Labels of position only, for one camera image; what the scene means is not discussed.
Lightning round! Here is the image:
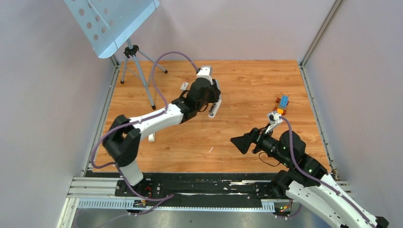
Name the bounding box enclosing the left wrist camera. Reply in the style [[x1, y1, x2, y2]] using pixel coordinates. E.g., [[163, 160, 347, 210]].
[[196, 66, 213, 85]]

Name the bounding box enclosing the small white staple box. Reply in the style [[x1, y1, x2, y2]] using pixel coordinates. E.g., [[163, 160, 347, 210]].
[[180, 82, 189, 91]]

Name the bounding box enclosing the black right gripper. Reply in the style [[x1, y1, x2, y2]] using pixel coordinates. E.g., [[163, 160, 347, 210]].
[[230, 123, 291, 167]]

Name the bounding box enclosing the light blue music stand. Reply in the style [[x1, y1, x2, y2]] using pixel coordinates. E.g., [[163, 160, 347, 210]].
[[65, 0, 160, 110]]

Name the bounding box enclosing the white stapler tray piece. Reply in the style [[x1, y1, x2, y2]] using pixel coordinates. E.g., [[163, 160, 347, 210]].
[[148, 133, 156, 143]]

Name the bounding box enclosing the light blue white stapler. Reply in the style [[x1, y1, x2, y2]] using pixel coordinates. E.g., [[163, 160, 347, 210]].
[[208, 99, 222, 118]]

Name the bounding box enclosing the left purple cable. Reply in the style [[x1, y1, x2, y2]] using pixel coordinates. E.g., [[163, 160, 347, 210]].
[[89, 51, 201, 202]]

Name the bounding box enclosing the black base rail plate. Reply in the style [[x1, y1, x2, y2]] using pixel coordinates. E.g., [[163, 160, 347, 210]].
[[115, 172, 336, 209]]

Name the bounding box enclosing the colourful toy block car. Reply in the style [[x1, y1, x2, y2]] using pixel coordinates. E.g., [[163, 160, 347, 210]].
[[273, 95, 289, 115]]

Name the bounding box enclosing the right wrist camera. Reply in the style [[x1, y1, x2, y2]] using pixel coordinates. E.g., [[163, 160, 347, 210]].
[[264, 111, 283, 134]]

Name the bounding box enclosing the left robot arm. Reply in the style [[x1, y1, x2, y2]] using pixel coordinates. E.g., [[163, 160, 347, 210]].
[[102, 78, 221, 196]]

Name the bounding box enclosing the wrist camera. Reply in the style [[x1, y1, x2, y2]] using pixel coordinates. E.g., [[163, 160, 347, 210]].
[[264, 111, 283, 134], [196, 66, 213, 85]]

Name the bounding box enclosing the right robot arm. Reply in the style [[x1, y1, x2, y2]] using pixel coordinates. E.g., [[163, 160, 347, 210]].
[[230, 128, 389, 228]]

